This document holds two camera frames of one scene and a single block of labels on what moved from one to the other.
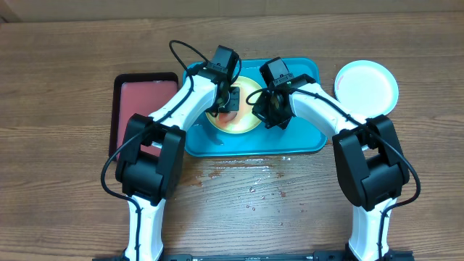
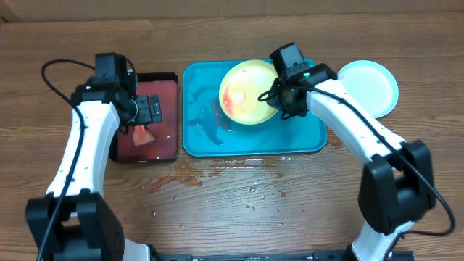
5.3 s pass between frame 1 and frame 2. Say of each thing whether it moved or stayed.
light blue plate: stayed
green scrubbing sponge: moved
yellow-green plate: moved
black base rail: stayed
